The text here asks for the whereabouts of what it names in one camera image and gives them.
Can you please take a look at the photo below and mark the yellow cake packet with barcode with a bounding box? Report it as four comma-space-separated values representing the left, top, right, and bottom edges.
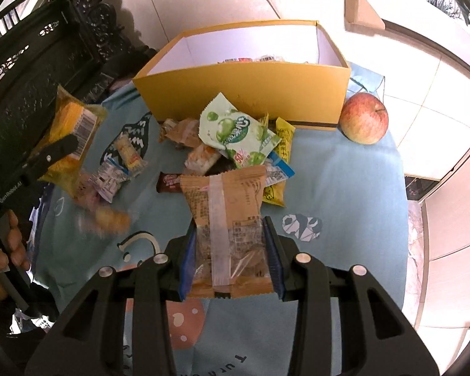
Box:
34, 85, 107, 197

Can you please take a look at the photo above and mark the person's left hand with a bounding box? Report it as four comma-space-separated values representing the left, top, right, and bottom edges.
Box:
0, 210, 30, 301

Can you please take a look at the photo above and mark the orange cat face packet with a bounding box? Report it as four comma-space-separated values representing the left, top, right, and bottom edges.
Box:
73, 172, 131, 237

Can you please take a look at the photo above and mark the white printed snack packet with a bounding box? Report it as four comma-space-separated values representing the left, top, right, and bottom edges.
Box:
90, 158, 130, 203

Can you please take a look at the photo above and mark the beige cabinet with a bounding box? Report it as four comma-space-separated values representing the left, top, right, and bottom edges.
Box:
402, 149, 470, 373

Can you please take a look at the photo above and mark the light blue printed cloth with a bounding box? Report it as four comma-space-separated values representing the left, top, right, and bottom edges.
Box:
34, 86, 408, 375

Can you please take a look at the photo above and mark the dark chocolate bar packet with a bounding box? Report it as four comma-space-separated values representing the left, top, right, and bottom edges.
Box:
156, 171, 181, 194

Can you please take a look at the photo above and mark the yellow stick snack packet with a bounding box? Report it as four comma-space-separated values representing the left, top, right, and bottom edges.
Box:
263, 117, 295, 207

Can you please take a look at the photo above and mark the dark carved wooden furniture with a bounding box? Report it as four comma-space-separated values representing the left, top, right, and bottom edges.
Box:
0, 0, 157, 182

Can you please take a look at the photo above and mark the blue edged clear packet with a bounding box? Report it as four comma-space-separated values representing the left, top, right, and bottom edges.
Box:
264, 151, 295, 188

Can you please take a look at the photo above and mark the small brown folded packet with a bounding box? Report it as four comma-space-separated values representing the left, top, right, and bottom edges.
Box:
159, 118, 202, 149

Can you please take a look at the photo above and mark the orange biscuit packet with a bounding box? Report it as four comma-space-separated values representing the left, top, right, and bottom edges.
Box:
183, 144, 222, 176

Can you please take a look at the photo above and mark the red yellow apple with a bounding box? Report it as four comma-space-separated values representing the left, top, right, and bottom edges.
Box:
339, 92, 389, 145

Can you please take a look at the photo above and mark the white green apple candy packet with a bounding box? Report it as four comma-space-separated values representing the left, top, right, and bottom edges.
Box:
198, 92, 281, 168

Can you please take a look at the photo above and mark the yellow cardboard box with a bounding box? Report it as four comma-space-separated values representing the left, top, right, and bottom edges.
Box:
133, 19, 351, 130

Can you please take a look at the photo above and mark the framed lotus painting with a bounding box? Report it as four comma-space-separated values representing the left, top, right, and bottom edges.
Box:
367, 0, 470, 75

